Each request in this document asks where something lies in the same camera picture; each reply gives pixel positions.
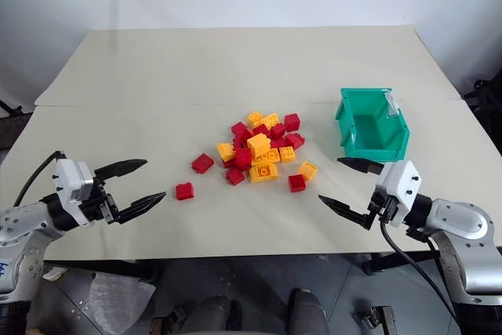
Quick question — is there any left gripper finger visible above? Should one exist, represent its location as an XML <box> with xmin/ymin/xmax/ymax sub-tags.
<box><xmin>93</xmin><ymin>158</ymin><xmax>149</xmax><ymax>181</ymax></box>
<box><xmin>117</xmin><ymin>191</ymin><xmax>168</xmax><ymax>224</ymax></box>

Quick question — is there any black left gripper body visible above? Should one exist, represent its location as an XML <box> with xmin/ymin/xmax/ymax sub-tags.
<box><xmin>79</xmin><ymin>177</ymin><xmax>121</xmax><ymax>226</ymax></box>

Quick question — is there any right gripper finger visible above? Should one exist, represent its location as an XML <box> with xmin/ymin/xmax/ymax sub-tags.
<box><xmin>337</xmin><ymin>156</ymin><xmax>384</xmax><ymax>177</ymax></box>
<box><xmin>318</xmin><ymin>193</ymin><xmax>373</xmax><ymax>231</ymax></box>

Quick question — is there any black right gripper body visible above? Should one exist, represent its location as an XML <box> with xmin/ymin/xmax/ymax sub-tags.
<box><xmin>364</xmin><ymin>189</ymin><xmax>398</xmax><ymax>231</ymax></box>

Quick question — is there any green plastic storage bin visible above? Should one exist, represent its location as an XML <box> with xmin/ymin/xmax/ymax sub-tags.
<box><xmin>333</xmin><ymin>86</ymin><xmax>411</xmax><ymax>163</ymax></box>

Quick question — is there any clear label holder on bin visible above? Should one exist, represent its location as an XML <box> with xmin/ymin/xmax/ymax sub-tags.
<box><xmin>385</xmin><ymin>90</ymin><xmax>402</xmax><ymax>119</ymax></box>

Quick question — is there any clear crumpled plastic bag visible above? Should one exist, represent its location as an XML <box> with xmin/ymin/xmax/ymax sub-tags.
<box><xmin>87</xmin><ymin>271</ymin><xmax>157</xmax><ymax>333</ymax></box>

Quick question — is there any dark rounded shape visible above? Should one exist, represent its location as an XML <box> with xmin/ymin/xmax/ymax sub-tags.
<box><xmin>184</xmin><ymin>294</ymin><xmax>243</xmax><ymax>335</ymax></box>
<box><xmin>288</xmin><ymin>287</ymin><xmax>329</xmax><ymax>335</ymax></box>

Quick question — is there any black tripod leg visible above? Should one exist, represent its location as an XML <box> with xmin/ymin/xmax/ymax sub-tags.
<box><xmin>0</xmin><ymin>83</ymin><xmax>24</xmax><ymax>120</ymax></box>

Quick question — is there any black stand with wheels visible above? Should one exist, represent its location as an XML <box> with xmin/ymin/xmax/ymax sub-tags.
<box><xmin>461</xmin><ymin>75</ymin><xmax>502</xmax><ymax>147</ymax></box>

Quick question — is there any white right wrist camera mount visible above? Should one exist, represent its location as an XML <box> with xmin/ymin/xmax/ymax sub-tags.
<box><xmin>374</xmin><ymin>159</ymin><xmax>424</xmax><ymax>228</ymax></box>

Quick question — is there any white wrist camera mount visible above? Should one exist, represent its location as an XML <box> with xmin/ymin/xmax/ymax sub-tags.
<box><xmin>374</xmin><ymin>159</ymin><xmax>424</xmax><ymax>228</ymax></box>
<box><xmin>53</xmin><ymin>158</ymin><xmax>96</xmax><ymax>227</ymax></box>

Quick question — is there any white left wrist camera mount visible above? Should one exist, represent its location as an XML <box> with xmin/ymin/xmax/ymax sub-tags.
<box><xmin>53</xmin><ymin>158</ymin><xmax>96</xmax><ymax>227</ymax></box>

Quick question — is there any black table frame bar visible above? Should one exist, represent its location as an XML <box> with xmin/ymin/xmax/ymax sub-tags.
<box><xmin>361</xmin><ymin>251</ymin><xmax>436</xmax><ymax>275</ymax></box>
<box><xmin>43</xmin><ymin>259</ymin><xmax>158</xmax><ymax>284</ymax></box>

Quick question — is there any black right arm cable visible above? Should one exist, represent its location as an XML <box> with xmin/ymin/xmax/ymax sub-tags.
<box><xmin>377</xmin><ymin>218</ymin><xmax>460</xmax><ymax>325</ymax></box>

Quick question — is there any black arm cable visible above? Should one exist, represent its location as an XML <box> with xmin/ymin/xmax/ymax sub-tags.
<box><xmin>13</xmin><ymin>150</ymin><xmax>66</xmax><ymax>209</ymax></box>
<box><xmin>377</xmin><ymin>218</ymin><xmax>460</xmax><ymax>325</ymax></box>

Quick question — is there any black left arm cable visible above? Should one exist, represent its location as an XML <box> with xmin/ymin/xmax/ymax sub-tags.
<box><xmin>13</xmin><ymin>150</ymin><xmax>66</xmax><ymax>209</ymax></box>

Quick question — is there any grey metal bracket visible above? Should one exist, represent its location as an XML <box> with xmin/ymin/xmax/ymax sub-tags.
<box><xmin>352</xmin><ymin>303</ymin><xmax>398</xmax><ymax>335</ymax></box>

